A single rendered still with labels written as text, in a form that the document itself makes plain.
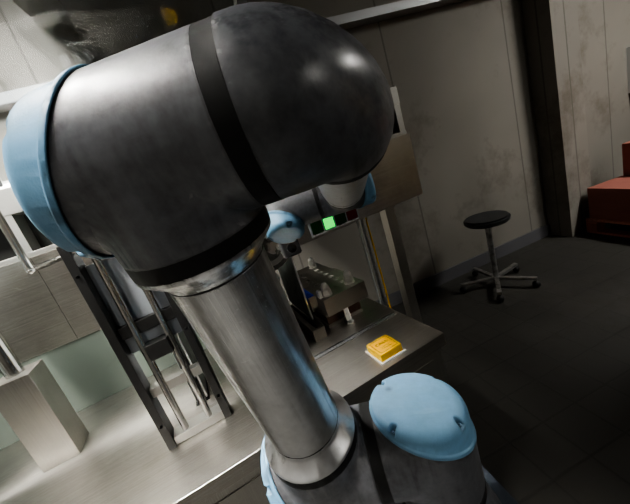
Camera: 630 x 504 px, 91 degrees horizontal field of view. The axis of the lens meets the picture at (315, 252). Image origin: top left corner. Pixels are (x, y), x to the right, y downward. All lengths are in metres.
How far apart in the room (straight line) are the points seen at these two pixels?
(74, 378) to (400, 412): 1.17
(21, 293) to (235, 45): 1.22
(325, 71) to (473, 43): 3.35
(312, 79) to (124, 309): 0.71
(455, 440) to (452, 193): 2.89
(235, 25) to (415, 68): 2.95
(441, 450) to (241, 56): 0.40
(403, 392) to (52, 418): 0.94
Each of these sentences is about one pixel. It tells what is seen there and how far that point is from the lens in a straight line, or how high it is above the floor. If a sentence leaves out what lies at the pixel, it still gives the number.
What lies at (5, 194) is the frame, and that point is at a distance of 1.33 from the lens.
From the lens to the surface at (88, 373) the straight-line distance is 1.39.
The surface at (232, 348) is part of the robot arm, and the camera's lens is 0.28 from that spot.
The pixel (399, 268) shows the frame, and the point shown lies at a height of 0.75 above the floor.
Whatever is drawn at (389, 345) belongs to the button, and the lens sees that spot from 0.90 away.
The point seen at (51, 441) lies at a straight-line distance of 1.19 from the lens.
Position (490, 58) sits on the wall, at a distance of 3.61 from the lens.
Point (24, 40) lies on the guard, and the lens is 1.11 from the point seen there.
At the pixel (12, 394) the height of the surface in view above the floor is 1.14.
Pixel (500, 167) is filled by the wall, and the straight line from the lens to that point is 3.58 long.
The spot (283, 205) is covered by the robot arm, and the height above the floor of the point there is 1.38.
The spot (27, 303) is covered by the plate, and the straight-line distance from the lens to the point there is 1.35.
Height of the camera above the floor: 1.43
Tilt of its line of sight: 15 degrees down
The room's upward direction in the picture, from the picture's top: 18 degrees counter-clockwise
